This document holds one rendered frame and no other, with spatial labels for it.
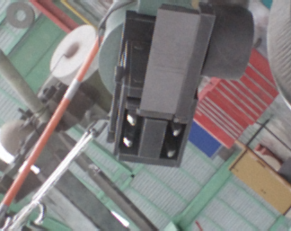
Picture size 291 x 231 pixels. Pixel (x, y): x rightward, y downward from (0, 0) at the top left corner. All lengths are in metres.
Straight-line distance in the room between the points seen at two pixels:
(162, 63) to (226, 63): 0.07
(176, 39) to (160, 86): 0.05
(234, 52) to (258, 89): 5.05
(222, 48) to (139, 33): 0.14
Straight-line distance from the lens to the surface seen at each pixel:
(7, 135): 1.39
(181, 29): 0.42
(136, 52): 0.53
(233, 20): 0.45
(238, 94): 5.42
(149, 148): 0.50
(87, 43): 1.14
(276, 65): 0.56
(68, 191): 1.20
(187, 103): 0.46
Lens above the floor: 1.43
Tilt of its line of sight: 2 degrees up
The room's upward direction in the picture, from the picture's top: 140 degrees counter-clockwise
